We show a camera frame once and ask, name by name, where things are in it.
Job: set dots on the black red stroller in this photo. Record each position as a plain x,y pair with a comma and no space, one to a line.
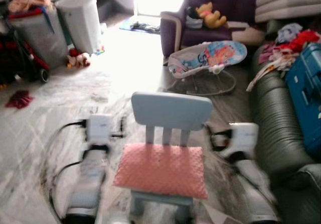
17,58

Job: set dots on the green leather sofa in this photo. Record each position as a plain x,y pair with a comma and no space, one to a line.
276,123

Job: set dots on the yellow bear plush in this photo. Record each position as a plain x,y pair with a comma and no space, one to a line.
210,15

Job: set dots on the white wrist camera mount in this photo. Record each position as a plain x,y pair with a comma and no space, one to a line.
244,137
100,128

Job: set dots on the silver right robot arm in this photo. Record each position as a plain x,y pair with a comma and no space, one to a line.
253,181

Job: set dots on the colourful baby bouncer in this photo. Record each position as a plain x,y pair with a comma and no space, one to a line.
210,56

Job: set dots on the red clothes pile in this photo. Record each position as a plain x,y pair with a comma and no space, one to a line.
303,39

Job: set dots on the blue hard suitcase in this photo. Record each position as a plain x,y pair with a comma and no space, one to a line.
306,93

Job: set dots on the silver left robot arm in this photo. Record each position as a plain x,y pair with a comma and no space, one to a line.
89,181

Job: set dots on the red cloth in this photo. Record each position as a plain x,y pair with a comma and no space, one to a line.
19,99

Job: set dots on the light blue child chair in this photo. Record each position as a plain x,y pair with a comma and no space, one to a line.
170,109

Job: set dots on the white air purifier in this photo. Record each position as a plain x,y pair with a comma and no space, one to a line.
79,23

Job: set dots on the black white plush toy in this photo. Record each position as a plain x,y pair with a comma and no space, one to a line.
193,17

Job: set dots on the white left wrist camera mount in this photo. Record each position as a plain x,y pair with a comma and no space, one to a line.
100,128

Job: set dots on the small white red plush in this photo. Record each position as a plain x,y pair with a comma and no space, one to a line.
79,59

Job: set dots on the pale pink plush toy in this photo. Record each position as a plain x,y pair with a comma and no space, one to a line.
27,3

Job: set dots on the grey laundry bin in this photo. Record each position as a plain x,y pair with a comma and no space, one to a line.
40,38

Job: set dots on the pink dotted pillow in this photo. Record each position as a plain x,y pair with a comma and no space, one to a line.
160,170

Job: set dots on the blue door mat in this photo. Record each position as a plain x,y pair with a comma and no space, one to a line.
138,25

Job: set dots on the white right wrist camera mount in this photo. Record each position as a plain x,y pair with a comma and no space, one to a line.
244,137

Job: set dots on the white stacked cushions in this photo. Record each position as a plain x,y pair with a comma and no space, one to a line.
288,3

